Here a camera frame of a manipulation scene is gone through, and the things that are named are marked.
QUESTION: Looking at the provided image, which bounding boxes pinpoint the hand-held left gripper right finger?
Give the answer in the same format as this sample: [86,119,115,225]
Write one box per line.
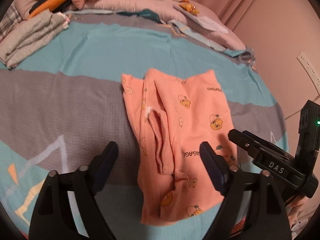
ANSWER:
[199,141,292,240]

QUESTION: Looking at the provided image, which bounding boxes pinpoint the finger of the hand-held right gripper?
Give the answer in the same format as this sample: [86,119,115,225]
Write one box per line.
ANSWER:
[241,130,290,159]
[228,129,263,160]

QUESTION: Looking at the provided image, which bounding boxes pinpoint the pink printed baby romper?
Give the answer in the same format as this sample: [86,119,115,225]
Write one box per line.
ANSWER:
[121,68,238,227]

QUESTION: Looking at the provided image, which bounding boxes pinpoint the mauve duvet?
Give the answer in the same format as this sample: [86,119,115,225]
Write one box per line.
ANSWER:
[15,0,247,53]

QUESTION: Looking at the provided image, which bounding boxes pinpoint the white paper sheets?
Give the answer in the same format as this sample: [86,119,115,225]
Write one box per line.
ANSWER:
[197,15,228,33]

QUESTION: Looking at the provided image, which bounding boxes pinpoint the blue grey patterned blanket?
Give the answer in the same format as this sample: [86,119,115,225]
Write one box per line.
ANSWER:
[0,7,287,240]

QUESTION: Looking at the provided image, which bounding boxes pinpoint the white cable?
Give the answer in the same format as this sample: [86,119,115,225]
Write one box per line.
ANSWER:
[285,100,308,119]

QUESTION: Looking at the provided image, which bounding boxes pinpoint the plaid pillow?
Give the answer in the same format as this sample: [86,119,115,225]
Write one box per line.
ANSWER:
[0,5,23,42]

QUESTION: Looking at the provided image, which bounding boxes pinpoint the white wall power strip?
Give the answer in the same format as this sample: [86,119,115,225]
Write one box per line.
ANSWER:
[297,52,320,90]

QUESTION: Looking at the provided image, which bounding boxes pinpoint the mustard yellow cloth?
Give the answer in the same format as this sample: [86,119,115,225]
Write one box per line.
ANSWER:
[27,0,83,18]

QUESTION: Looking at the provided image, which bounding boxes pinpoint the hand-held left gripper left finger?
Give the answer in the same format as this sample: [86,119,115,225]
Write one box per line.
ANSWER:
[29,141,119,240]

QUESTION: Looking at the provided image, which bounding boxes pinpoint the person's right hand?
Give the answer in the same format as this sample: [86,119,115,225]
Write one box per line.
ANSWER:
[287,195,305,219]

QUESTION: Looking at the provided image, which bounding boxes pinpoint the gold snack packet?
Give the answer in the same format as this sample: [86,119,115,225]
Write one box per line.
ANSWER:
[180,2,200,15]

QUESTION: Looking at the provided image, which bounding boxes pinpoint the folded grey clothes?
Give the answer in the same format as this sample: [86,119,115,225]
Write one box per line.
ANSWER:
[0,11,69,69]

